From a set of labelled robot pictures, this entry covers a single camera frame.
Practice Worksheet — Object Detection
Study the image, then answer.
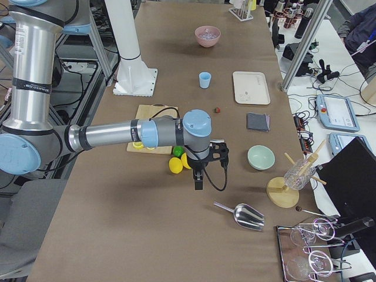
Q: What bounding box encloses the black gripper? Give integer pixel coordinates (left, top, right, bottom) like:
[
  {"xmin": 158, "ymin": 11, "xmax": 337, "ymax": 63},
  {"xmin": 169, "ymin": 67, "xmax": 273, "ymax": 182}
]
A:
[{"xmin": 187, "ymin": 157, "xmax": 208, "ymax": 190}]

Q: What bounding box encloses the metal ice scoop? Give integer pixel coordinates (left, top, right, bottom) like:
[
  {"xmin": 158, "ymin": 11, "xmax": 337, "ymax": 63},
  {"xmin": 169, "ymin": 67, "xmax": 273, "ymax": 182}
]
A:
[{"xmin": 213, "ymin": 202, "xmax": 265, "ymax": 231}]

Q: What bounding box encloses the wooden cup tree stand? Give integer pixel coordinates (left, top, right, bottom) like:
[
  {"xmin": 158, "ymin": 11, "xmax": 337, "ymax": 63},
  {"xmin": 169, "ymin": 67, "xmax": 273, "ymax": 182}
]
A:
[{"xmin": 267, "ymin": 140, "xmax": 327, "ymax": 208}]

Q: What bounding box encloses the light blue plastic cup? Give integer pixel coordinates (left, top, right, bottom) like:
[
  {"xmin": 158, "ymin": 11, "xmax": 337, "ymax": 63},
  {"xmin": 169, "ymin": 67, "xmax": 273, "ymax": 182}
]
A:
[{"xmin": 199, "ymin": 72, "xmax": 212, "ymax": 89}]

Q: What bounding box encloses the pink bowl of ice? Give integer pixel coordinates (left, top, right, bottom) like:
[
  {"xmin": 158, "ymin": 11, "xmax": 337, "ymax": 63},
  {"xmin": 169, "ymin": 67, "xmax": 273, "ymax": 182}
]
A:
[{"xmin": 194, "ymin": 25, "xmax": 221, "ymax": 48}]

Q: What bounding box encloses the yellow lemon far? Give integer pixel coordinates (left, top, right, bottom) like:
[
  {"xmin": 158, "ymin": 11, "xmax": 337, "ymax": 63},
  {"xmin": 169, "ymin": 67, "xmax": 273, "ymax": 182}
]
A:
[{"xmin": 180, "ymin": 153, "xmax": 191, "ymax": 170}]

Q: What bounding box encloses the yellow lemon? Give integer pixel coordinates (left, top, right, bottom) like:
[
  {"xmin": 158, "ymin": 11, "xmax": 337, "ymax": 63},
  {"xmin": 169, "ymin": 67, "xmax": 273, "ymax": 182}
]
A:
[
  {"xmin": 169, "ymin": 157, "xmax": 183, "ymax": 174},
  {"xmin": 180, "ymin": 153, "xmax": 191, "ymax": 170}
]

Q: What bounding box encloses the yellow lemon near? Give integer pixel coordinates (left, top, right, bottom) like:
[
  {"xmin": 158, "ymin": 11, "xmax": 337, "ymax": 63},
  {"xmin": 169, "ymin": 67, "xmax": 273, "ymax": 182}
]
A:
[{"xmin": 169, "ymin": 157, "xmax": 183, "ymax": 174}]

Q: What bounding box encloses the green lime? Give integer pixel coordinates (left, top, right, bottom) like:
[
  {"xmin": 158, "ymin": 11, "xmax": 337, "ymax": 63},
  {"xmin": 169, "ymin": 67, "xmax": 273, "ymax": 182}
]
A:
[{"xmin": 172, "ymin": 146, "xmax": 184, "ymax": 158}]

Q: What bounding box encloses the green ceramic bowl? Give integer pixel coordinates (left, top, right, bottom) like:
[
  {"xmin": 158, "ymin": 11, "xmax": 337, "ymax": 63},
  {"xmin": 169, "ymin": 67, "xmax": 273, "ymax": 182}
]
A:
[{"xmin": 247, "ymin": 145, "xmax": 276, "ymax": 170}]

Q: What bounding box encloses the lemon slice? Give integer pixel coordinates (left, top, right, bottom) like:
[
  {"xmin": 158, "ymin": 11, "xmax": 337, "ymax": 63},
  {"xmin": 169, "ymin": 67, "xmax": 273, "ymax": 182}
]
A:
[{"xmin": 132, "ymin": 142, "xmax": 144, "ymax": 150}]

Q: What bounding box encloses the grey folded cloth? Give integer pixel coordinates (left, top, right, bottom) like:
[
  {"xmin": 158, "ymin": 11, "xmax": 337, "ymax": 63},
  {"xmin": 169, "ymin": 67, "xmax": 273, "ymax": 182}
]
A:
[{"xmin": 246, "ymin": 112, "xmax": 270, "ymax": 132}]

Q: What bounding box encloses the wooden cutting board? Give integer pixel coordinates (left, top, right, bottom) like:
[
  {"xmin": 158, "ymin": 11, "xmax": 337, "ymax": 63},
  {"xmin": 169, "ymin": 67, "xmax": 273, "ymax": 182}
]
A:
[{"xmin": 126, "ymin": 105, "xmax": 178, "ymax": 155}]

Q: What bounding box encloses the clear glass on stand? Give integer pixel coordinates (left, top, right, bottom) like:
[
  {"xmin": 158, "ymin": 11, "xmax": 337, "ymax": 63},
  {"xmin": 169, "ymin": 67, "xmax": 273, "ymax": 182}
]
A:
[{"xmin": 284, "ymin": 159, "xmax": 315, "ymax": 190}]

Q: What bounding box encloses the cream rabbit tray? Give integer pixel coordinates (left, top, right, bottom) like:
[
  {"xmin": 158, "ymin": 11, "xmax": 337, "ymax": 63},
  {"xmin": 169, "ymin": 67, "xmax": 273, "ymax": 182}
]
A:
[{"xmin": 233, "ymin": 71, "xmax": 270, "ymax": 105}]

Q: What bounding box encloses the wine glass rack tray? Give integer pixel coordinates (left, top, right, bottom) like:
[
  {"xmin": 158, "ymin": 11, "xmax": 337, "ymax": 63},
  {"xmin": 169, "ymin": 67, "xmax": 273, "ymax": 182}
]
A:
[{"xmin": 276, "ymin": 217, "xmax": 352, "ymax": 281}]

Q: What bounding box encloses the lower teach pendant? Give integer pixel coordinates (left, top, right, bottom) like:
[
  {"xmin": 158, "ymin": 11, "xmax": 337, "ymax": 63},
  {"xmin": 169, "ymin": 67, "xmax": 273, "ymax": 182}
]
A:
[{"xmin": 328, "ymin": 132, "xmax": 371, "ymax": 156}]

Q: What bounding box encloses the teach pendant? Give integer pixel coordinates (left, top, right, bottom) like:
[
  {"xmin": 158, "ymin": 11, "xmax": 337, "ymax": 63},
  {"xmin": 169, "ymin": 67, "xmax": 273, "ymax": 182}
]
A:
[
  {"xmin": 328, "ymin": 132, "xmax": 371, "ymax": 156},
  {"xmin": 315, "ymin": 95, "xmax": 360, "ymax": 132}
]

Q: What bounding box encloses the black monitor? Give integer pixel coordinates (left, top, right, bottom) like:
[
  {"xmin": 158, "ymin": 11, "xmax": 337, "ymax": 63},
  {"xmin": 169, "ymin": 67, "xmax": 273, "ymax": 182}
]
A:
[{"xmin": 317, "ymin": 137, "xmax": 375, "ymax": 219}]

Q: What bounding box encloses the upper teach pendant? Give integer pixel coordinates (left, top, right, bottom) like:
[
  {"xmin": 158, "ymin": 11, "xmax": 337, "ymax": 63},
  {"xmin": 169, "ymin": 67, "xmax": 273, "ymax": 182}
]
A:
[{"xmin": 315, "ymin": 95, "xmax": 360, "ymax": 132}]

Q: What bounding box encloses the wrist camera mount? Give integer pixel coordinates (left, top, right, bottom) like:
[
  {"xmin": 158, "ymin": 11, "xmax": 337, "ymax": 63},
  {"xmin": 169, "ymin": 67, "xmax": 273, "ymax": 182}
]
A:
[{"xmin": 209, "ymin": 141, "xmax": 229, "ymax": 167}]

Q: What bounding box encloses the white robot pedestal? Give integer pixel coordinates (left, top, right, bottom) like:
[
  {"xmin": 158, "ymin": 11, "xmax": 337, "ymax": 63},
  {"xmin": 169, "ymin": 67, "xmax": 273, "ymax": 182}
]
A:
[{"xmin": 105, "ymin": 0, "xmax": 158, "ymax": 97}]

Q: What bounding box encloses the white wire cup rack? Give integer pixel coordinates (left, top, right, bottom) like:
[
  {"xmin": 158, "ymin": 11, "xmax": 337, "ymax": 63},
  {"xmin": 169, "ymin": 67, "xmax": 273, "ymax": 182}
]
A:
[{"xmin": 229, "ymin": 0, "xmax": 253, "ymax": 22}]

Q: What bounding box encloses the aluminium frame post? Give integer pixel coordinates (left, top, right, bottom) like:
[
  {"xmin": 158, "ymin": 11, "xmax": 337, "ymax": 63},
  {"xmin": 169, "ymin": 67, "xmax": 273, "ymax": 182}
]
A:
[{"xmin": 280, "ymin": 0, "xmax": 333, "ymax": 92}]

